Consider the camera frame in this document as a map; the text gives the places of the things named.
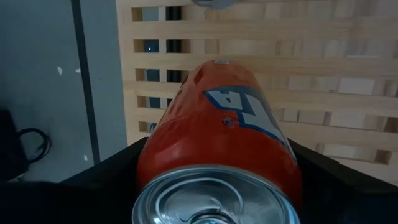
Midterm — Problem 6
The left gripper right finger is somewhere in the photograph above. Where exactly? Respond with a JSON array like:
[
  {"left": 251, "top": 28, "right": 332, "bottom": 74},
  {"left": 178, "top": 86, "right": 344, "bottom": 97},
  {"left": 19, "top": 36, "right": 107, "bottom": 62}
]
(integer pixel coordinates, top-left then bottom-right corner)
[{"left": 288, "top": 139, "right": 398, "bottom": 224}]

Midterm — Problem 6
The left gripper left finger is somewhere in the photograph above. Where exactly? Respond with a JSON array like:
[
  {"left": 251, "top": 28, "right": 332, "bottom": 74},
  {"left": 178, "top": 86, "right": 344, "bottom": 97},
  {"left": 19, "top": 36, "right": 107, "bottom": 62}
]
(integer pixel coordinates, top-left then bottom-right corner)
[{"left": 0, "top": 136, "right": 148, "bottom": 224}]

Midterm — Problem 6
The orange Fanta can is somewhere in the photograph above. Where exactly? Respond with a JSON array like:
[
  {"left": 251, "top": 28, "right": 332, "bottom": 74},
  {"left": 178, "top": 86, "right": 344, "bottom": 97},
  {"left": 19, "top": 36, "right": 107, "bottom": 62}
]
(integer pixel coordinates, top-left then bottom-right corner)
[{"left": 132, "top": 59, "right": 304, "bottom": 224}]

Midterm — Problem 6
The wooden slatted shelf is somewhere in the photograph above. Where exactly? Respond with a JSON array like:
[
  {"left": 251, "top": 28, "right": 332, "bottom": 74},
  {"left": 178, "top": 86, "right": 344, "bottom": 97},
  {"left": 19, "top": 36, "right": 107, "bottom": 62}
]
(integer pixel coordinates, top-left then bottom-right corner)
[{"left": 115, "top": 0, "right": 398, "bottom": 184}]

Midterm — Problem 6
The black floor box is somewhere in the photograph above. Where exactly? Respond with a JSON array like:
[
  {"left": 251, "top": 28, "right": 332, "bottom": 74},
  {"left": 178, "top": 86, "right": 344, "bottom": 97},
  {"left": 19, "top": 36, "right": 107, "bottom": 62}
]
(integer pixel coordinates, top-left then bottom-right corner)
[{"left": 0, "top": 108, "right": 30, "bottom": 183}]

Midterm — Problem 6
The coiled black cable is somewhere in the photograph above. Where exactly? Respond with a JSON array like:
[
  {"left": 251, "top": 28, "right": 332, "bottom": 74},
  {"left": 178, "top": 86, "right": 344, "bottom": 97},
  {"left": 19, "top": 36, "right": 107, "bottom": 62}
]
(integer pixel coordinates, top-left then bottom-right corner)
[{"left": 17, "top": 127, "right": 52, "bottom": 164}]

